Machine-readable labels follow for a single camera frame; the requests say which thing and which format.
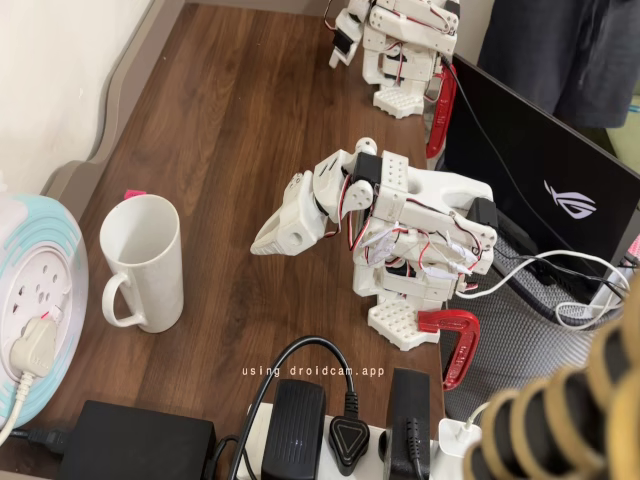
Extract green sofa cushion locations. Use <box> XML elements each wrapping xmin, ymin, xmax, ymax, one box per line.
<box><xmin>603</xmin><ymin>79</ymin><xmax>640</xmax><ymax>172</ymax></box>

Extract white ceramic mug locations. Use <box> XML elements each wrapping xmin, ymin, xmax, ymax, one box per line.
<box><xmin>99</xmin><ymin>194</ymin><xmax>184</xmax><ymax>335</ymax></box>

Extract black ROG laptop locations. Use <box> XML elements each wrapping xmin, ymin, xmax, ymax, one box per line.
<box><xmin>442</xmin><ymin>53</ymin><xmax>640</xmax><ymax>307</ymax></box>

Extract black triangular plug with cable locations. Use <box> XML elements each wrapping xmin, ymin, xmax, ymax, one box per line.
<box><xmin>246</xmin><ymin>335</ymin><xmax>372</xmax><ymax>478</ymax></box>

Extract pink patterned cloth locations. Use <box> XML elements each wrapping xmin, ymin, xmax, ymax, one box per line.
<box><xmin>625</xmin><ymin>233</ymin><xmax>640</xmax><ymax>275</ymax></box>

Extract white leader robot arm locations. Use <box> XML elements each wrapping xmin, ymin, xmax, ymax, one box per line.
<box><xmin>327</xmin><ymin>0</ymin><xmax>461</xmax><ymax>120</ymax></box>

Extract grey mesh chair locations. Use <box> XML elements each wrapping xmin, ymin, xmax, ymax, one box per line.
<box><xmin>442</xmin><ymin>234</ymin><xmax>609</xmax><ymax>422</ymax></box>

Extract narrow black power adapter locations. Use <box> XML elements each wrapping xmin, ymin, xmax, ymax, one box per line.
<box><xmin>386</xmin><ymin>367</ymin><xmax>432</xmax><ymax>480</ymax></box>

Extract gold black gooseneck holder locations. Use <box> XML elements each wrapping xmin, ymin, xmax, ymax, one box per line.
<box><xmin>459</xmin><ymin>288</ymin><xmax>640</xmax><ymax>480</ymax></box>

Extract black leader arm cable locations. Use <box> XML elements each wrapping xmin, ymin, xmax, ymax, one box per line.
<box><xmin>438</xmin><ymin>52</ymin><xmax>481</xmax><ymax>132</ymax></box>

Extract black power brick cord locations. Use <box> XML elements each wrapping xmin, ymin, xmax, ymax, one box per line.
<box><xmin>8</xmin><ymin>426</ymin><xmax>71</xmax><ymax>450</ymax></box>

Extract large black power brick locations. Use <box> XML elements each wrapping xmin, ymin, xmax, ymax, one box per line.
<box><xmin>53</xmin><ymin>399</ymin><xmax>217</xmax><ymax>480</ymax></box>

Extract white teal cable reel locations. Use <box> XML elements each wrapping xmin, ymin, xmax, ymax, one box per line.
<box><xmin>0</xmin><ymin>192</ymin><xmax>91</xmax><ymax>441</ymax></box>

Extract beige plug with white cord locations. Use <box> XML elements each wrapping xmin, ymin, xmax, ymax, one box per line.
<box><xmin>0</xmin><ymin>316</ymin><xmax>58</xmax><ymax>439</ymax></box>

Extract wide black power adapter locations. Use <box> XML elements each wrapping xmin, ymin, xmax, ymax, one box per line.
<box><xmin>261</xmin><ymin>378</ymin><xmax>327</xmax><ymax>480</ymax></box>

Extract white USB charger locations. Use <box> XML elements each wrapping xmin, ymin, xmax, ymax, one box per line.
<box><xmin>438</xmin><ymin>417</ymin><xmax>485</xmax><ymax>480</ymax></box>

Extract long white cable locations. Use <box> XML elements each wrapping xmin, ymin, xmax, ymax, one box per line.
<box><xmin>455</xmin><ymin>248</ymin><xmax>632</xmax><ymax>332</ymax></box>

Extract red white servo wire bundle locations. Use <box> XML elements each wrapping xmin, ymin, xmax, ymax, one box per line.
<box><xmin>327</xmin><ymin>178</ymin><xmax>485</xmax><ymax>297</ymax></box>

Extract dark grey trousers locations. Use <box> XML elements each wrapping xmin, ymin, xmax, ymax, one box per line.
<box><xmin>477</xmin><ymin>0</ymin><xmax>640</xmax><ymax>130</ymax></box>

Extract red C-clamp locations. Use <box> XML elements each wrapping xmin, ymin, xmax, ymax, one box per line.
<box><xmin>418</xmin><ymin>309</ymin><xmax>482</xmax><ymax>392</ymax></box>
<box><xmin>424</xmin><ymin>63</ymin><xmax>459</xmax><ymax>160</ymax></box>

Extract white power strip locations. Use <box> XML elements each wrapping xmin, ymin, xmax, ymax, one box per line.
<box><xmin>234</xmin><ymin>399</ymin><xmax>442</xmax><ymax>480</ymax></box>

